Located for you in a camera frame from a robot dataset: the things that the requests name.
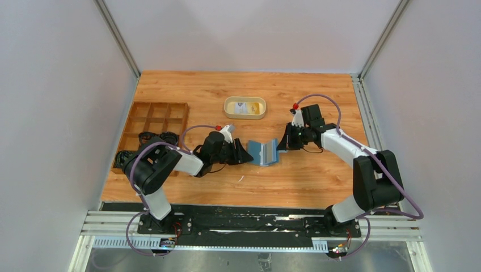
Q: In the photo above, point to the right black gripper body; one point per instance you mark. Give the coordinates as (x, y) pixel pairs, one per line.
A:
(298, 136)

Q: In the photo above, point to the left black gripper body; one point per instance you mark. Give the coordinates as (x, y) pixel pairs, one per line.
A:
(227, 154)

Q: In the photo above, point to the blue card holder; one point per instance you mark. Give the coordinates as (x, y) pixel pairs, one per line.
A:
(264, 154)

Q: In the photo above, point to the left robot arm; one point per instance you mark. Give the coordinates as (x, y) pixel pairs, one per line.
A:
(148, 168)

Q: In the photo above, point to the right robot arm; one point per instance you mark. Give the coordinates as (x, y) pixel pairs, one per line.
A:
(372, 188)

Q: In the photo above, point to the card in tray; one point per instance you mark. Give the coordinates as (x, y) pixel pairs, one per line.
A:
(241, 108)

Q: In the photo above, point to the beige oval tray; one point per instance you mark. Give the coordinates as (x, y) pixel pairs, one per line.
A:
(257, 107)

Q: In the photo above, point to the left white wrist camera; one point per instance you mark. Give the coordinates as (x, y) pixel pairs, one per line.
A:
(226, 131)

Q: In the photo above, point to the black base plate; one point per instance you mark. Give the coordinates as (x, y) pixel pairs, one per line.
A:
(237, 226)

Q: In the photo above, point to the aluminium frame rail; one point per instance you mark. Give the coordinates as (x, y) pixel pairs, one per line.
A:
(368, 116)

